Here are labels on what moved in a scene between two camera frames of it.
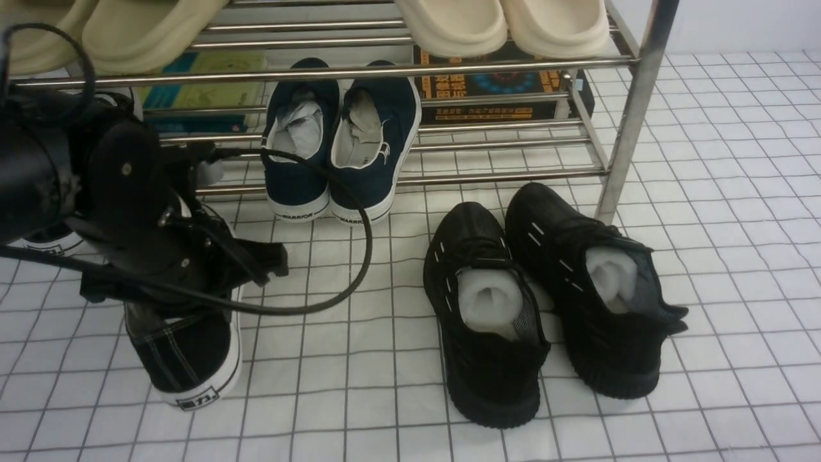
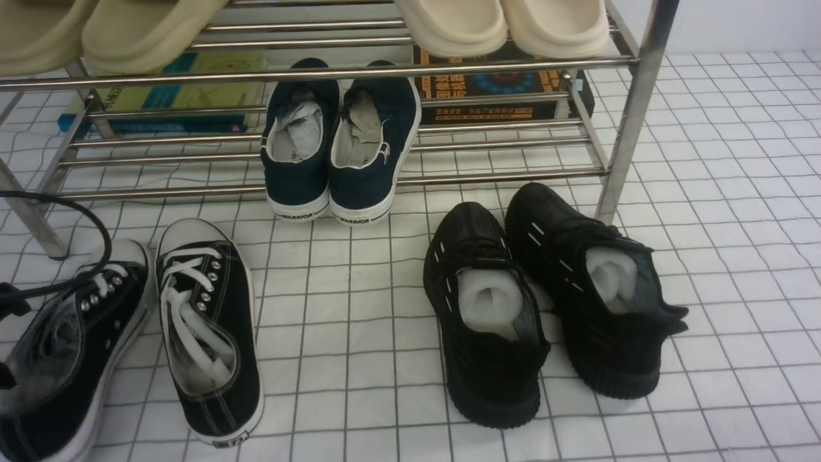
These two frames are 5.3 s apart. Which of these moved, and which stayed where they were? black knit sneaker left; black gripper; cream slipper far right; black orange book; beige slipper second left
Moved: black gripper
Stayed: black knit sneaker left; black orange book; beige slipper second left; cream slipper far right
